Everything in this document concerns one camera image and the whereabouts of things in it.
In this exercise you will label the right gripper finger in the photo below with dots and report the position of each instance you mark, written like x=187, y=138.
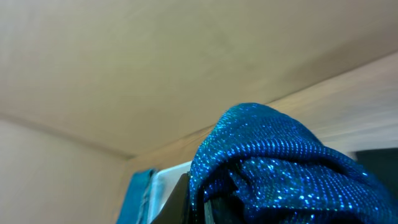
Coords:
x=177, y=207

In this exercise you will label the blue sequin fabric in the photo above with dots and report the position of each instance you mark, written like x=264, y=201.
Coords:
x=272, y=169

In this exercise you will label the large black garment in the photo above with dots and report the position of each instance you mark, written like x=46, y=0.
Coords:
x=382, y=163

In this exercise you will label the clear plastic storage bin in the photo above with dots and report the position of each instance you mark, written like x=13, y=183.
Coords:
x=163, y=183

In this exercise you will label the folded blue denim jeans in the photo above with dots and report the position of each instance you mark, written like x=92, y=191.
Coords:
x=135, y=206

